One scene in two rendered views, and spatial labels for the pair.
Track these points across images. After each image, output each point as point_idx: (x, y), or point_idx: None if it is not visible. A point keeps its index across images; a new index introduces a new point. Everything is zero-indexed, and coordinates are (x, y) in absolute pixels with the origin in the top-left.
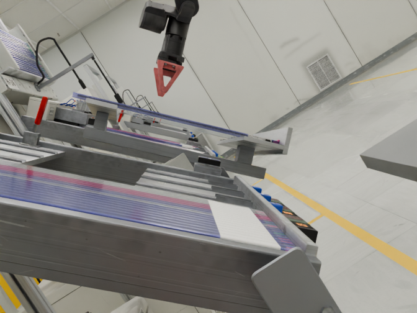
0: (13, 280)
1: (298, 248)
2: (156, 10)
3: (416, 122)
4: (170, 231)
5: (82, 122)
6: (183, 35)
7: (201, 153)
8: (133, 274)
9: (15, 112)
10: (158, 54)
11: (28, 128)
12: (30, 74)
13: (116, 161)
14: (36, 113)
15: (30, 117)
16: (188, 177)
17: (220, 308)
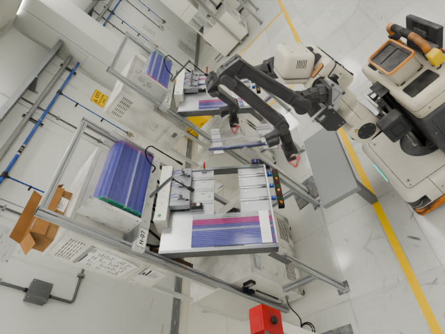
0: None
1: (273, 252)
2: (224, 111)
3: (320, 132)
4: (254, 246)
5: (195, 91)
6: (236, 112)
7: None
8: (250, 252)
9: (175, 112)
10: (229, 122)
11: (181, 115)
12: (169, 82)
13: (228, 169)
14: (178, 99)
15: (181, 111)
16: (250, 174)
17: (264, 252)
